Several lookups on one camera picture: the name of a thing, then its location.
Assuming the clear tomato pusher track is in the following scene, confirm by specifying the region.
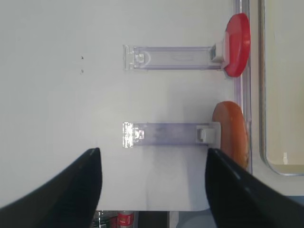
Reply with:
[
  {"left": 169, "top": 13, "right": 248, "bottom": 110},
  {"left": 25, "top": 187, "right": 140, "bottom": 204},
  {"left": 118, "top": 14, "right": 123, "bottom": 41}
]
[{"left": 123, "top": 42, "right": 229, "bottom": 70}]

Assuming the left clear acrylic rail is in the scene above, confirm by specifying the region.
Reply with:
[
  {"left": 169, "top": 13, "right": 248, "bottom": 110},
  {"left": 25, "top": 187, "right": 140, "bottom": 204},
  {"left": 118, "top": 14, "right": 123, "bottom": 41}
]
[{"left": 232, "top": 0, "right": 254, "bottom": 174}]

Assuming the red tomato slice in holder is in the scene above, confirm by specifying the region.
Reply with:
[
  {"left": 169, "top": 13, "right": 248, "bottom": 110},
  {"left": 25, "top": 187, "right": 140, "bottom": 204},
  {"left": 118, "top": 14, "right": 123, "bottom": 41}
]
[{"left": 224, "top": 13, "right": 251, "bottom": 77}]

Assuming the clear bun pusher track left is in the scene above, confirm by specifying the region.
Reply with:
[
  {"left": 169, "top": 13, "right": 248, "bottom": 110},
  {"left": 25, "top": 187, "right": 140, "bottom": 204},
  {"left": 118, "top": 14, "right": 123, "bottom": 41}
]
[{"left": 122, "top": 122, "right": 221, "bottom": 149}]

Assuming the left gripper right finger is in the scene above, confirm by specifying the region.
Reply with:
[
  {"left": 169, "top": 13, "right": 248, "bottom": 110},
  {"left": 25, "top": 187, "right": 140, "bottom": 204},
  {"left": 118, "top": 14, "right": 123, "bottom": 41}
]
[{"left": 205, "top": 148, "right": 304, "bottom": 228}]

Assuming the white rectangular tray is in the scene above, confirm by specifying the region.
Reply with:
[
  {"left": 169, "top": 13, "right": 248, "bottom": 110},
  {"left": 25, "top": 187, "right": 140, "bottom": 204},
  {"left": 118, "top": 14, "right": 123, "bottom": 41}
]
[{"left": 258, "top": 0, "right": 304, "bottom": 176}]

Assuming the orange bun slice upright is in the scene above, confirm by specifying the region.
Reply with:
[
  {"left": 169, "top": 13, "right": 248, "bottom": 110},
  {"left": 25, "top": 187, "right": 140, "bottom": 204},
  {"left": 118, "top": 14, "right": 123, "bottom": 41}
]
[{"left": 212, "top": 101, "right": 249, "bottom": 169}]

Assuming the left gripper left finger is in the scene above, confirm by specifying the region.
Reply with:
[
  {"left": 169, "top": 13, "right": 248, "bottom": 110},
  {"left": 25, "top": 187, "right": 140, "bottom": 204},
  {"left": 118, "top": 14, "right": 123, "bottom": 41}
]
[{"left": 0, "top": 148, "right": 102, "bottom": 228}]

